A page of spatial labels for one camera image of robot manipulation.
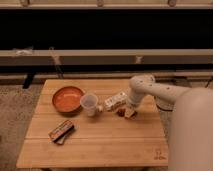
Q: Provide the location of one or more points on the clear plastic cup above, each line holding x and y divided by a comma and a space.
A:
89, 102

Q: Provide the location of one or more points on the wooden rail frame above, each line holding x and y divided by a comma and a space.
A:
29, 57

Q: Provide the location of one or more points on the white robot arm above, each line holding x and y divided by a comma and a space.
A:
190, 146

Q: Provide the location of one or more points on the orange ceramic bowl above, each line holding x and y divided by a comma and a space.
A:
67, 99

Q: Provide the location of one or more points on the dark snack packet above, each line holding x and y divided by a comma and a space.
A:
61, 132

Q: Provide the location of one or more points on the small red pepper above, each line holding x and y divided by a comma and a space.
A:
121, 112

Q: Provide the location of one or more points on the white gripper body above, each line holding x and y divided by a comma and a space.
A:
130, 112

